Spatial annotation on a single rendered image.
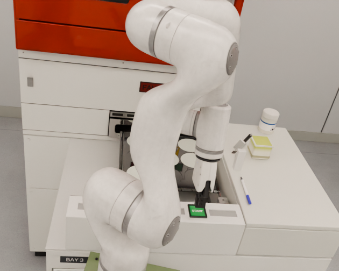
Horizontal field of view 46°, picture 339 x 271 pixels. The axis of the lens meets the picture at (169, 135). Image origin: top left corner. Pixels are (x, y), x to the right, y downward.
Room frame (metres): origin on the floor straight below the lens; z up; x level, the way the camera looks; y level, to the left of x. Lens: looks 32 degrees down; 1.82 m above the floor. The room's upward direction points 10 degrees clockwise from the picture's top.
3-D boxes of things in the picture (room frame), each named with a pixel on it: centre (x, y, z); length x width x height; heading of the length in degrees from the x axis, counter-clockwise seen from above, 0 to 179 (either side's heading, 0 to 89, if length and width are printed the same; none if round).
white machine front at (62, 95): (1.49, 0.23, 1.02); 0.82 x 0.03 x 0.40; 100
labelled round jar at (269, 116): (1.55, -0.42, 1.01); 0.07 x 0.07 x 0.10
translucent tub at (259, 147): (1.34, -0.36, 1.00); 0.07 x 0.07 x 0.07; 11
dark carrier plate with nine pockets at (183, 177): (1.30, 0.00, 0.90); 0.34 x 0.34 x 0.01; 10
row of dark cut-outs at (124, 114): (1.51, 0.05, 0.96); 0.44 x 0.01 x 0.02; 100
